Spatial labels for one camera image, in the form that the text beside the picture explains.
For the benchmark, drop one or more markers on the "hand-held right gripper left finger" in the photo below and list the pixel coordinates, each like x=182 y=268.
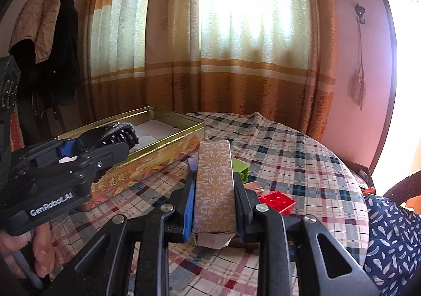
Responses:
x=189 y=210

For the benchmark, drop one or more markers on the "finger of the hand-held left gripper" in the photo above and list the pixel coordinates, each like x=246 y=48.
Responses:
x=67 y=148
x=98 y=161

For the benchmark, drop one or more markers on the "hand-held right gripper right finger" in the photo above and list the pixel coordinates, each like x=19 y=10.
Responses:
x=242 y=210

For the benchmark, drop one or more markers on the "tan patterned long box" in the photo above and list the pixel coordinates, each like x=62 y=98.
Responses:
x=213 y=190

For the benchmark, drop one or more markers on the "black sequined pouch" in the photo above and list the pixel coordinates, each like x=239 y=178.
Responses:
x=120 y=134

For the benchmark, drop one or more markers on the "green toy cube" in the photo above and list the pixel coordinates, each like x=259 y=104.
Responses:
x=242 y=171

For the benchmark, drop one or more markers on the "gold rectangular tin box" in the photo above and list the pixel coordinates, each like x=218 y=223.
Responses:
x=148 y=164

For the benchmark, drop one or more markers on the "person's left hand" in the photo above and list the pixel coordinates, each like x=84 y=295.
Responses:
x=41 y=250

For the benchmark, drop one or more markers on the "pink metal case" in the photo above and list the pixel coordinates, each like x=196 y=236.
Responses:
x=254 y=186

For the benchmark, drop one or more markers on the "red toy block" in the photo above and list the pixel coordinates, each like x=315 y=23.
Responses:
x=278 y=200

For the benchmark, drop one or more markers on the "small purple block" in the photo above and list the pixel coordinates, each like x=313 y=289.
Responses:
x=192 y=164

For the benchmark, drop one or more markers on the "red patterned cloth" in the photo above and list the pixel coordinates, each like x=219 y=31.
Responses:
x=15 y=131

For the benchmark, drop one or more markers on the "plaid tablecloth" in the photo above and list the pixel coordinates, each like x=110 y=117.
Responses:
x=296 y=167

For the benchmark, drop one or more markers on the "black lettered panel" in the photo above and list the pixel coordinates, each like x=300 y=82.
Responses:
x=8 y=85

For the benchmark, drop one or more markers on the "black coat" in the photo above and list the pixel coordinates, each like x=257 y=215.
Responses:
x=65 y=52

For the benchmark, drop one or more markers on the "beige padded jacket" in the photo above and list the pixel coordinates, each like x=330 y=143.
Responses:
x=36 y=19

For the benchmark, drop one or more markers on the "blue feather-print clothing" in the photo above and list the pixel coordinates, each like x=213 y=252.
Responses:
x=391 y=243

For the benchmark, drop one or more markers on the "orange and cream curtain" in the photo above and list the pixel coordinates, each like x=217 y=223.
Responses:
x=230 y=52

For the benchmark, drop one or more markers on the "brown wicker chair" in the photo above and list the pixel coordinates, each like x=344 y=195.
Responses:
x=404 y=184

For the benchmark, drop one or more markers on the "wooden door frame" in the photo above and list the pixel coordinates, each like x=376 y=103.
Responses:
x=393 y=52

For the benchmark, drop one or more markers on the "metal wall hook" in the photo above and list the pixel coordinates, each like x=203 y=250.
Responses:
x=360 y=11

